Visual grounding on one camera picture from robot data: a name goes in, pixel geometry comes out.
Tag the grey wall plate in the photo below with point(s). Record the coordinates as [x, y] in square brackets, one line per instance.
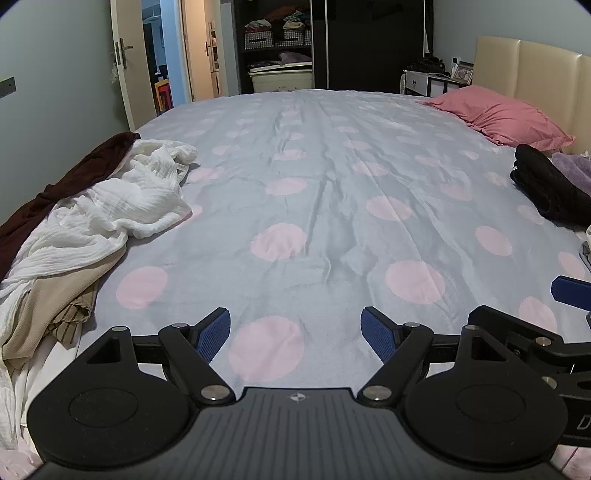
[7, 87]

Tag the lilac cloth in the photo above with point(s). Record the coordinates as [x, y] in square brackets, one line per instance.
[295, 57]

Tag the photo frame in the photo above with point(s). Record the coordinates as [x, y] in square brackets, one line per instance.
[461, 73]

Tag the white nightstand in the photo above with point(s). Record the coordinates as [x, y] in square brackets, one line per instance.
[429, 83]

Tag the white crinkled cloth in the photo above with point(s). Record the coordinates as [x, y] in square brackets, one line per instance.
[115, 203]

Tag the light blue dotted bed sheet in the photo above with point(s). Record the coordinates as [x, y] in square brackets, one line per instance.
[323, 184]

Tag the folded clothes stack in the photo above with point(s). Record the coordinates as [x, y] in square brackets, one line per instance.
[293, 17]

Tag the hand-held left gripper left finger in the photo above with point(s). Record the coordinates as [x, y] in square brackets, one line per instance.
[213, 333]

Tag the cream storage box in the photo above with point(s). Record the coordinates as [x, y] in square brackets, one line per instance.
[277, 81]

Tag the cream door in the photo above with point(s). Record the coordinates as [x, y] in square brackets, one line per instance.
[136, 83]

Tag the red chair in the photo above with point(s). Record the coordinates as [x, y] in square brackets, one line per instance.
[164, 94]

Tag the striped fabric basket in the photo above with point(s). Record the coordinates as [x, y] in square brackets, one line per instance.
[296, 33]
[257, 40]

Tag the striped beige cloth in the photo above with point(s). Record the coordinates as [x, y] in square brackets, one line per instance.
[69, 325]

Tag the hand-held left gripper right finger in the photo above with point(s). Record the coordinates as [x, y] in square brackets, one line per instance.
[377, 333]

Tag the pink pillow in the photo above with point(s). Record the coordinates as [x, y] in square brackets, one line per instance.
[498, 115]

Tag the purple fleece blanket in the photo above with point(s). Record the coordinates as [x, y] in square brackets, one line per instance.
[577, 166]

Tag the dark red cloth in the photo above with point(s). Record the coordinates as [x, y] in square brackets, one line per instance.
[55, 184]

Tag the dark wardrobe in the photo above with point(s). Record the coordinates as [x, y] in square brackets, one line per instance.
[369, 46]

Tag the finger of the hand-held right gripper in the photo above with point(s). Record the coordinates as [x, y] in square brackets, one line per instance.
[572, 290]
[508, 328]

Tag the cream padded headboard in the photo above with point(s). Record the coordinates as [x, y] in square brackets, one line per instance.
[531, 69]

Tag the black folded garment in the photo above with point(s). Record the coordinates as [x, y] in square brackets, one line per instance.
[545, 184]

